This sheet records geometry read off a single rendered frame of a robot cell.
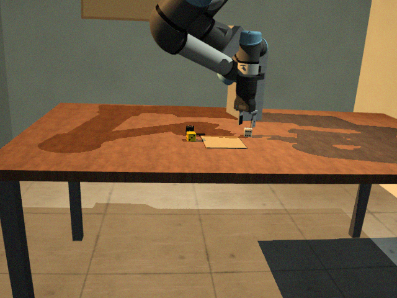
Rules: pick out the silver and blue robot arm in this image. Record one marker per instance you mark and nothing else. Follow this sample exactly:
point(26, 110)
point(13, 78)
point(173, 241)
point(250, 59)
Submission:
point(187, 28)

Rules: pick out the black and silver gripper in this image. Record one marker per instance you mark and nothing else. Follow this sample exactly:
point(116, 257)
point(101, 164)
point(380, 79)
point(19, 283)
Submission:
point(246, 85)

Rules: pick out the tan square mat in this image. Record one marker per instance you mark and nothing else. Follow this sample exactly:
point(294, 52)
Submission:
point(223, 142)

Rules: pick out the yellow die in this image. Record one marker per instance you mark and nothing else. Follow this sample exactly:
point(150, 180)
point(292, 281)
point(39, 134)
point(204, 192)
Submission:
point(191, 136)

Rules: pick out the white die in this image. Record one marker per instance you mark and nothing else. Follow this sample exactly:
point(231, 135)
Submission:
point(247, 132)

